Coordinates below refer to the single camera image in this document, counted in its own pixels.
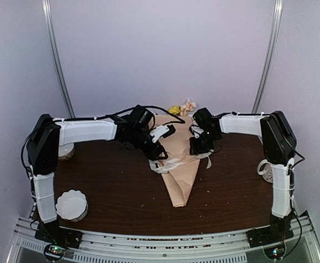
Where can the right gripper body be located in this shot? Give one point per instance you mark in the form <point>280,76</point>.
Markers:
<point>205,144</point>

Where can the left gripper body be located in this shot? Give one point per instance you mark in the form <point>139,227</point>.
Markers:
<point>152,154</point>

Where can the white ribbon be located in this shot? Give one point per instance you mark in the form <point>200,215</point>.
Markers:
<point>164,166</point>

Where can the yellow fake flower stem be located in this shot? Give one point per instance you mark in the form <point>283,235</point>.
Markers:
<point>174,110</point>

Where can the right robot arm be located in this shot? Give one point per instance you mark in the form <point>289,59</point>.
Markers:
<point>278,140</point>

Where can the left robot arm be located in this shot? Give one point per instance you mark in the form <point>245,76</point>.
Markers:
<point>52,138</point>

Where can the peach fake flower stem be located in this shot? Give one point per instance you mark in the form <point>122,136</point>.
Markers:
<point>187,107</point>

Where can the white patterned mug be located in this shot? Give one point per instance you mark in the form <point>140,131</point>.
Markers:
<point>265,171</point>

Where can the small white bowl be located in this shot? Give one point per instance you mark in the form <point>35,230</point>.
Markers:
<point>66,152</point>

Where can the white scalloped dish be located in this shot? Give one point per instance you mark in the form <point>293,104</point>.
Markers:
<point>72,206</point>

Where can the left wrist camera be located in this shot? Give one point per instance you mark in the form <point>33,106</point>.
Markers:
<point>162,131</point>

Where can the front aluminium rail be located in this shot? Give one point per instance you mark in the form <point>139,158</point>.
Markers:
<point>106,247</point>

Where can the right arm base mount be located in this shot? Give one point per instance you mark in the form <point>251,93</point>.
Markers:
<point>272,237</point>

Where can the aluminium corner frame post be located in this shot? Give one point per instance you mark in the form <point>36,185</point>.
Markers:
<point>271,47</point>

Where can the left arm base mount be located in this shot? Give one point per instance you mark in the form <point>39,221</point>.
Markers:
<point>59,240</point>

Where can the left aluminium frame post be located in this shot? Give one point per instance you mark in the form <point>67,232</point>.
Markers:
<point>47,12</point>

